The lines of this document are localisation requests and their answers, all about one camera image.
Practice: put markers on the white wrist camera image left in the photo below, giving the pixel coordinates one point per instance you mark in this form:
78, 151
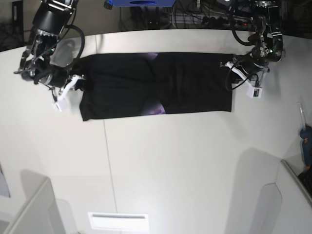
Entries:
60, 106

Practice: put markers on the blue box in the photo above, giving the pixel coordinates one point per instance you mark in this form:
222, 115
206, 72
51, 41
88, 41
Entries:
141, 3

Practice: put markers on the black robot arm on image left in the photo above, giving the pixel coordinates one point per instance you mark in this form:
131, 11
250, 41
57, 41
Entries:
50, 25

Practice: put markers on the blue glue gun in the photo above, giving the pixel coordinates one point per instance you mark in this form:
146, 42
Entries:
306, 136

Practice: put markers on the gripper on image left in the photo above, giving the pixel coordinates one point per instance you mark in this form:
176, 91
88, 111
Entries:
60, 81

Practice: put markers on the black T-shirt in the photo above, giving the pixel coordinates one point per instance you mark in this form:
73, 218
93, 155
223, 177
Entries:
141, 84

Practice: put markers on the black power strip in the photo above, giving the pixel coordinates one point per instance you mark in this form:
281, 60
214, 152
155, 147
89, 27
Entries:
223, 22

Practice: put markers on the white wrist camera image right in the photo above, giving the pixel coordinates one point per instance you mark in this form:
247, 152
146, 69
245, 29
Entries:
254, 92

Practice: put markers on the black keyboard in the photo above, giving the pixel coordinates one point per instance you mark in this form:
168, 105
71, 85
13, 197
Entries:
306, 179

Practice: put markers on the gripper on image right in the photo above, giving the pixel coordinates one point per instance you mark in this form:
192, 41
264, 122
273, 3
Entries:
243, 69

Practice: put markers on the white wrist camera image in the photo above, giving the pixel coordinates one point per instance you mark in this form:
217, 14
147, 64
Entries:
254, 92
60, 106

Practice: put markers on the black robot arm on image right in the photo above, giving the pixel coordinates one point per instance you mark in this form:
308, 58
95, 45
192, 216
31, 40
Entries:
266, 42

